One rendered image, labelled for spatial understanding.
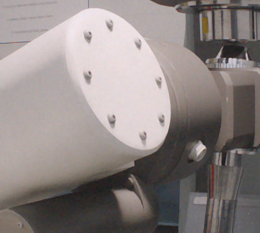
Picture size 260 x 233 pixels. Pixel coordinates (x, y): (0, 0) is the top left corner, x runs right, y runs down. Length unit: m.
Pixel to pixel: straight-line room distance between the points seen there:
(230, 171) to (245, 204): 0.40
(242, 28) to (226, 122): 0.10
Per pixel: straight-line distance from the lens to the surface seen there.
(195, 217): 0.89
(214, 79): 0.39
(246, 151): 0.47
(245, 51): 0.49
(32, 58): 0.25
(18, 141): 0.26
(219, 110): 0.37
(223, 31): 0.47
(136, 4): 5.11
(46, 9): 5.50
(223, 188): 0.48
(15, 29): 5.66
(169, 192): 5.07
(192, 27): 0.89
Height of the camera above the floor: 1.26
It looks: 3 degrees down
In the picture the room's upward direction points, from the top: 1 degrees counter-clockwise
